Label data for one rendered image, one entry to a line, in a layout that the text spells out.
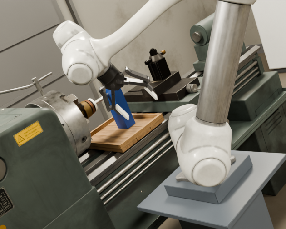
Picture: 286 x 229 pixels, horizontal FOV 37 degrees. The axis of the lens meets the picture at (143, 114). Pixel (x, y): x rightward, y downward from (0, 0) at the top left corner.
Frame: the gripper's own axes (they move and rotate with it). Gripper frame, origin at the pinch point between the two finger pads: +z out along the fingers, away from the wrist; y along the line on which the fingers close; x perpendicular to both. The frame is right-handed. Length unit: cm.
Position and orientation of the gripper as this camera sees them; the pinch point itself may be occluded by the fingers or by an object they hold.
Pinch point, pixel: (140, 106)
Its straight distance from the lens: 158.5
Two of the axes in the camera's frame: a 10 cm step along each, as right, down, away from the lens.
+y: 7.7, -5.4, -3.4
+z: 6.4, 6.2, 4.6
